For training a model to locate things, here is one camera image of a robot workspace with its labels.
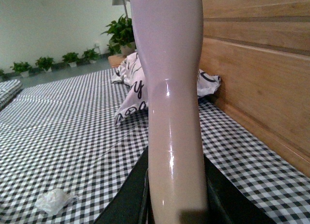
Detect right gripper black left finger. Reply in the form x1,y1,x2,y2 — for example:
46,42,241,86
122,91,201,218
95,148,150,224

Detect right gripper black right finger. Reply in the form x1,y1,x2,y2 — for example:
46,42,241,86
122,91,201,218
204,158,275,224

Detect white tissue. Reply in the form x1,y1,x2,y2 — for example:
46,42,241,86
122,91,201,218
35,188,76,216

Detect white hand brush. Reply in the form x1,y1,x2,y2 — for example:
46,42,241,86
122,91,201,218
130,0,209,224

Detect black white checkered bedsheet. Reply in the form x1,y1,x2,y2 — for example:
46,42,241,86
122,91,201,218
0,69,310,224

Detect white pillow with black letters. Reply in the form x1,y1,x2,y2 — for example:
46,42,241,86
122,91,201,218
111,52,221,126

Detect small potted plant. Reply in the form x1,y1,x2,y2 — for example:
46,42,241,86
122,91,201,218
10,61,33,78
35,57,54,72
83,48,100,64
62,52,79,68

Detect wooden bed headboard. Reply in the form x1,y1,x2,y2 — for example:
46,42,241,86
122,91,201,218
200,0,310,175

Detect folded checkered blanket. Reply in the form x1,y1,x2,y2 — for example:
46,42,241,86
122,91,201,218
0,79,23,111

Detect large potted green plant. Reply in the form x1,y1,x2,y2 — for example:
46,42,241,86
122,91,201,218
101,15,136,56

